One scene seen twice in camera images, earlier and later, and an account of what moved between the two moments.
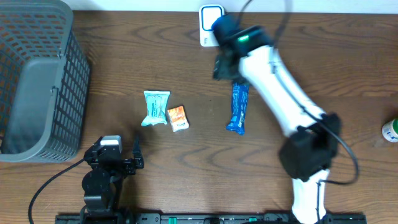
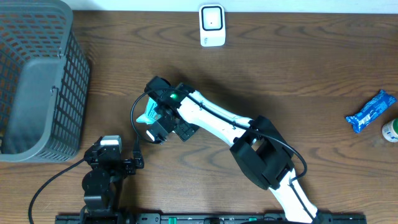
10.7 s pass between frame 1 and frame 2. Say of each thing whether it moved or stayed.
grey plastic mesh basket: stayed
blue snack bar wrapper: moved
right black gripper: moved
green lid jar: stayed
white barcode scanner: stayed
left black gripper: stayed
